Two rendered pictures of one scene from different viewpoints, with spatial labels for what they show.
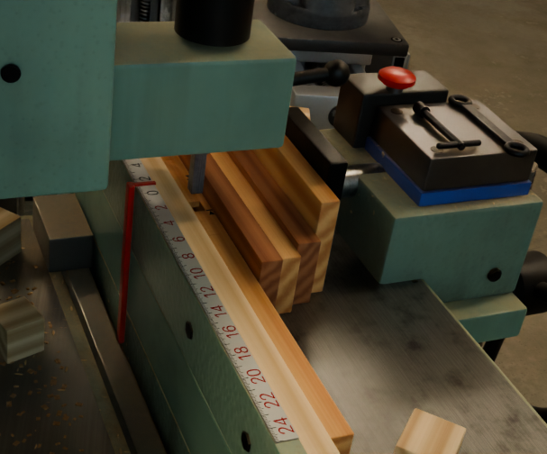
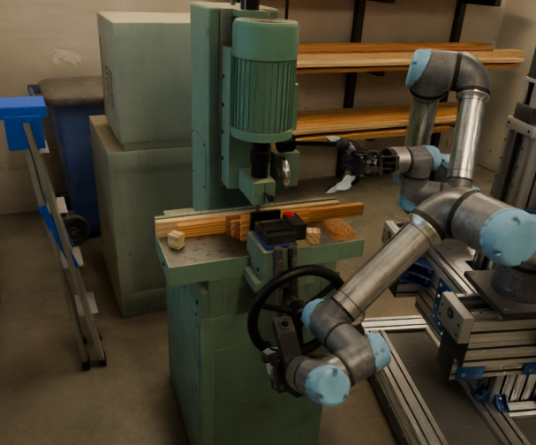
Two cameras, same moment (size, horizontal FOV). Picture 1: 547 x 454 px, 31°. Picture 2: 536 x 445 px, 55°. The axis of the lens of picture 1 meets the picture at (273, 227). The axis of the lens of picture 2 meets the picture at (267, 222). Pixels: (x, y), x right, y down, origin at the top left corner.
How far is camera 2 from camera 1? 162 cm
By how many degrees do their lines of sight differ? 80
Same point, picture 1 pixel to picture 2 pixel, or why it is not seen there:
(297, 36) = (476, 281)
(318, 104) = (446, 302)
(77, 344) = not seen: hidden behind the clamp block
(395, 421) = (195, 245)
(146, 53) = (246, 170)
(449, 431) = (177, 235)
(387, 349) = (219, 247)
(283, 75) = (252, 186)
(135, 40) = not seen: hidden behind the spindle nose
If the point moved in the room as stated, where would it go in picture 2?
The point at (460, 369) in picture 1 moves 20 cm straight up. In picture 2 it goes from (213, 255) to (213, 189)
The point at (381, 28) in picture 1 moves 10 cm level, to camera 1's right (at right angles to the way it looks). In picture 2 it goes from (517, 306) to (529, 328)
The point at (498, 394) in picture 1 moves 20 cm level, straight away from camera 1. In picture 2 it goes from (203, 259) to (269, 278)
